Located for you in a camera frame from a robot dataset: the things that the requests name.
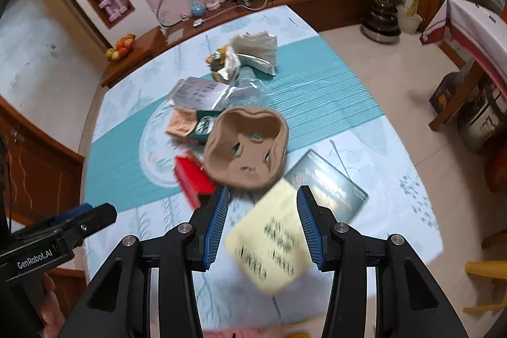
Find yellow snack wrapper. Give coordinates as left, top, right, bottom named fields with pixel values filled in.
left=205, top=45, right=242, bottom=82

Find brown wooden door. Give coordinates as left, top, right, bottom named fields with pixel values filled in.
left=0, top=96, right=86, bottom=228

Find yellow plastic stool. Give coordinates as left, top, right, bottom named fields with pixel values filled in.
left=463, top=259, right=507, bottom=315

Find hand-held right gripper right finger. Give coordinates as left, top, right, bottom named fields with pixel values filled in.
left=296, top=185, right=470, bottom=338

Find pale blue tree-print tablecloth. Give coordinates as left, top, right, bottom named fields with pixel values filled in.
left=81, top=4, right=444, bottom=331

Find yellow green cardboard box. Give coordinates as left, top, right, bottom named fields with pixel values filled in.
left=224, top=177, right=318, bottom=295

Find white crumpled bag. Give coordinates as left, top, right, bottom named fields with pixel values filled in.
left=228, top=31, right=280, bottom=77

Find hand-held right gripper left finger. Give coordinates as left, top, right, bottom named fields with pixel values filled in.
left=59, top=185, right=230, bottom=338

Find white printed paper packet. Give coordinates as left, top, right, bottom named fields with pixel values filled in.
left=168, top=77, right=228, bottom=111

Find bowl of fruit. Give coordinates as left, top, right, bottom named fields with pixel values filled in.
left=105, top=33, right=137, bottom=61

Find clear plastic bag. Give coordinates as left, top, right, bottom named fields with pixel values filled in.
left=222, top=67, right=274, bottom=113

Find teal table runner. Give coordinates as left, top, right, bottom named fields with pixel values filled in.
left=81, top=31, right=383, bottom=212

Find white bucket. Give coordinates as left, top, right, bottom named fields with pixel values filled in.
left=397, top=3, right=424, bottom=35

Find wooden television cabinet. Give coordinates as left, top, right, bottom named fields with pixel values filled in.
left=101, top=0, right=377, bottom=89

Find brown pulp cup carrier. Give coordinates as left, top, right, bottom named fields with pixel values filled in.
left=203, top=105, right=290, bottom=190

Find shiny grey flat packet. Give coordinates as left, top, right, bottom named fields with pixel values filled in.
left=283, top=149, right=369, bottom=224

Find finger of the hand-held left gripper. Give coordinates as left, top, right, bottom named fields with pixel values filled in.
left=49, top=202, right=118, bottom=247
left=49, top=203, right=93, bottom=223

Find stacked dark pots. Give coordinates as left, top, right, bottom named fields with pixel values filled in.
left=361, top=0, right=401, bottom=45

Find brown carton with green label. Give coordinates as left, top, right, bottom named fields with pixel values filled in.
left=164, top=106, right=218, bottom=144

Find person's legs in pink pants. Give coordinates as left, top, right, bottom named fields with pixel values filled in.
left=204, top=327, right=286, bottom=338

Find red cardboard box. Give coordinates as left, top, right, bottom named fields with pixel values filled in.
left=174, top=151, right=218, bottom=210

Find metal rice cooker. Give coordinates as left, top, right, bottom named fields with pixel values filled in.
left=457, top=79, right=504, bottom=154

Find dark box with fruit print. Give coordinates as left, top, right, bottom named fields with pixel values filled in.
left=429, top=72, right=462, bottom=115

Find person's left hand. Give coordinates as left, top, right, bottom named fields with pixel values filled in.
left=40, top=271, right=66, bottom=328

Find table with pink cloth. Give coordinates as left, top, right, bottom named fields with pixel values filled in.
left=420, top=0, right=507, bottom=133

